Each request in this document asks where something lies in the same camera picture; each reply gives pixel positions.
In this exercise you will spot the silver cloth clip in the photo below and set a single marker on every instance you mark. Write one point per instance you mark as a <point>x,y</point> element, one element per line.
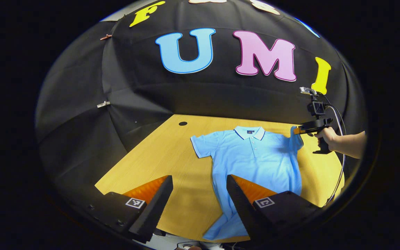
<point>103,103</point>

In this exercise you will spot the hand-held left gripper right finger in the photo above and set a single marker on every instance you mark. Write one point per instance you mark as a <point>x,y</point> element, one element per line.
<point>241,208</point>

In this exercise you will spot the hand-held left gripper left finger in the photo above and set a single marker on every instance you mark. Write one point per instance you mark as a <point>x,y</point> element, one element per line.
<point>155,208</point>

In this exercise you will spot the light blue T-shirt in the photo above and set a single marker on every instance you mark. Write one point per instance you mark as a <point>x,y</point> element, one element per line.
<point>255,159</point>

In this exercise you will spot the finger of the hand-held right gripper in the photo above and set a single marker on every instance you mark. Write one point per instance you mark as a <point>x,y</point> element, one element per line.
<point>299,130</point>

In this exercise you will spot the copper cloth clip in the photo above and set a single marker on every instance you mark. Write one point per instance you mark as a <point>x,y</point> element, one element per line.
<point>105,36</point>

